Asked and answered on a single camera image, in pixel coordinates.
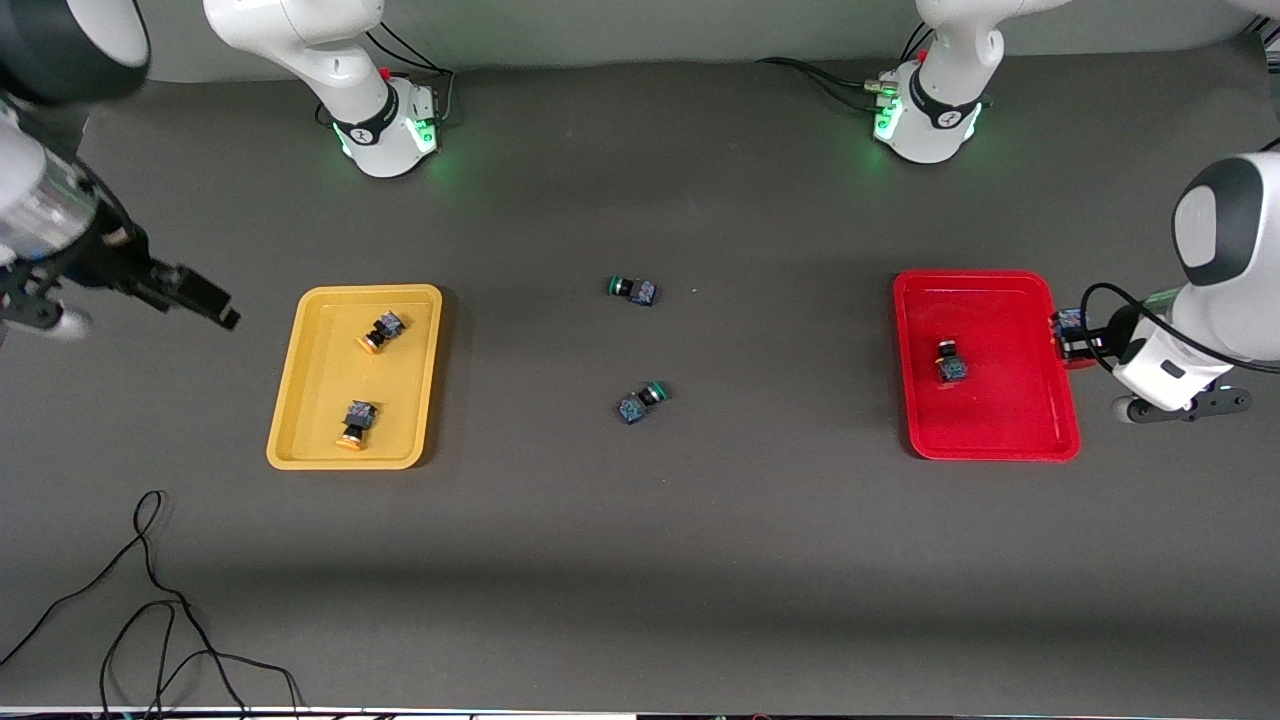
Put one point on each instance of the green push button switch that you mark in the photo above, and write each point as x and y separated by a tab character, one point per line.
634	291
640	402

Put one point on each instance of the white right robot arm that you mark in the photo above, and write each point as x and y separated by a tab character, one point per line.
330	60

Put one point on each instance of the yellow plastic tray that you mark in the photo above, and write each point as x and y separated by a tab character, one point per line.
355	385

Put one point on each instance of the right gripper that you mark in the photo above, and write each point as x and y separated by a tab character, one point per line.
112	262

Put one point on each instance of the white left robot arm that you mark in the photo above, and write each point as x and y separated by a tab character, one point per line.
945	60

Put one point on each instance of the yellow push button switch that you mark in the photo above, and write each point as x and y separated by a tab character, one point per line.
384	328
358	420

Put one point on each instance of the red push button switch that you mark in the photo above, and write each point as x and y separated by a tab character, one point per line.
951	365
1072	317

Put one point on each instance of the red plastic tray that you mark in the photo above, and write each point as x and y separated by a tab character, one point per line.
1000	410

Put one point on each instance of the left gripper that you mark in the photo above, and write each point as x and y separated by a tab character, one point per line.
1085	345

